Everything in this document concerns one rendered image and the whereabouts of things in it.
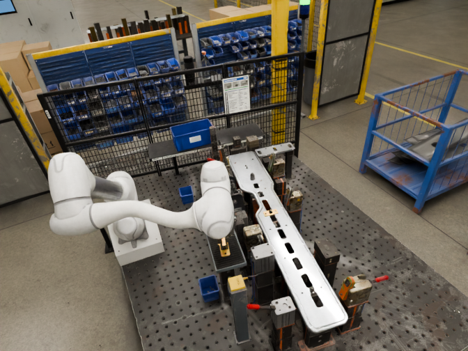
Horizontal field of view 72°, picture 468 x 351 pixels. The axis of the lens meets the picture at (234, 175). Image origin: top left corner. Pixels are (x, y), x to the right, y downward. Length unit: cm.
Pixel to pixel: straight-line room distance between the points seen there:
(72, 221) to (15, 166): 266
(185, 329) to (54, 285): 171
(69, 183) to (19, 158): 258
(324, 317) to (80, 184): 113
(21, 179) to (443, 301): 378
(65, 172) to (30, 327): 198
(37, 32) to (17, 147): 481
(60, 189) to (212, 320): 102
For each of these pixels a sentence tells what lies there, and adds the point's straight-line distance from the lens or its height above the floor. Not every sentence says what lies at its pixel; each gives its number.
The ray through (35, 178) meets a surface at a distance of 403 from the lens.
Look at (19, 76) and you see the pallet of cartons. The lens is 594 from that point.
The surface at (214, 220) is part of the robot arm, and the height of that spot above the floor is 162.
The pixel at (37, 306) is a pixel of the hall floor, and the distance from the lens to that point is 325.
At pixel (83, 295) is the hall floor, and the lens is 311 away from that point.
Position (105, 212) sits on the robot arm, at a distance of 129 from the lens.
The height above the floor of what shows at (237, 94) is 130.
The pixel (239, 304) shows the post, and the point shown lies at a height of 105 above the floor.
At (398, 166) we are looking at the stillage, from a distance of 391.
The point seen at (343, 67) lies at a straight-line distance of 507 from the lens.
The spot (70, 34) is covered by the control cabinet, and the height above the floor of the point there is 74.
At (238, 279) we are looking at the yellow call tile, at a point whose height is 116.
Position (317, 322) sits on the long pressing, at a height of 100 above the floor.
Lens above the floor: 233
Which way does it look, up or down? 38 degrees down
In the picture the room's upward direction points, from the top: 5 degrees counter-clockwise
